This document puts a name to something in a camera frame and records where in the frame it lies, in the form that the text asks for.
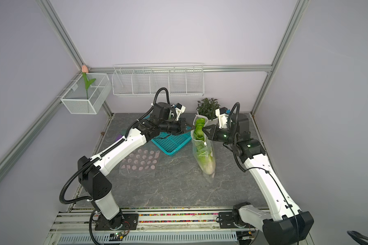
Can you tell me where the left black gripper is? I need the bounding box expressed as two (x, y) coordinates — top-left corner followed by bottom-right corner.
(159, 118), (196, 135)

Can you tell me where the green chinese cabbage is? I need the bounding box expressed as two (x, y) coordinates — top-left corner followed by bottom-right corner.
(193, 140), (216, 175)
(193, 118), (205, 141)

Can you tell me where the clear pink-trim zipper bag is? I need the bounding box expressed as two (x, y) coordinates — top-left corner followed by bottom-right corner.
(191, 115), (216, 183)

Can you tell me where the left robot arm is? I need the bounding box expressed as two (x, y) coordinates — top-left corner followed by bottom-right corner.
(59, 87), (193, 230)

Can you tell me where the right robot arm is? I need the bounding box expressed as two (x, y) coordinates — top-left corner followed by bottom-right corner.
(203, 103), (314, 245)

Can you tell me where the clear pink-dotted zipper bag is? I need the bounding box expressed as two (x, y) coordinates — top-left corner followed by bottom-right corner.
(119, 147), (162, 179)

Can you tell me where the potted green plant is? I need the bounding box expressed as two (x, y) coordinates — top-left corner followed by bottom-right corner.
(196, 98), (220, 125)

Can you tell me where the teal plastic basket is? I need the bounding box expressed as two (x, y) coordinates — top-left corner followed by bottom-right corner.
(151, 118), (191, 156)

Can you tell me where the artificial pink tulip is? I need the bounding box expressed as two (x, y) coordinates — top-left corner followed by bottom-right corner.
(81, 65), (96, 99)

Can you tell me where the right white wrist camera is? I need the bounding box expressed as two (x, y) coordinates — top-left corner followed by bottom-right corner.
(215, 107), (230, 129)

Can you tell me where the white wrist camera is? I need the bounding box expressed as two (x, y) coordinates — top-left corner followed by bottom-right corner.
(172, 103), (186, 121)
(215, 107), (230, 129)

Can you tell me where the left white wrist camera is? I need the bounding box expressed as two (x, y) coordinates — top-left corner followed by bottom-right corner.
(172, 103), (186, 121)

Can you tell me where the long white wire shelf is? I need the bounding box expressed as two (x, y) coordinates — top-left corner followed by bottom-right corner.
(112, 63), (205, 97)

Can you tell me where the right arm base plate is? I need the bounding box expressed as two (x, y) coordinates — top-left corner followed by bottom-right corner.
(216, 211), (256, 229)

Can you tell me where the white slotted cable duct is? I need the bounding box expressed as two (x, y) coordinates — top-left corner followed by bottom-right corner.
(56, 231), (238, 245)

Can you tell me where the small white wire basket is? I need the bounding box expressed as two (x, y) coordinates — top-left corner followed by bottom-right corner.
(60, 73), (112, 115)

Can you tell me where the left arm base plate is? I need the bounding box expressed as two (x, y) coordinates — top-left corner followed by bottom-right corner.
(95, 213), (139, 231)

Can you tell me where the black cable bottom right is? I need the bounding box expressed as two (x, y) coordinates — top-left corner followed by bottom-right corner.
(346, 230), (368, 245)

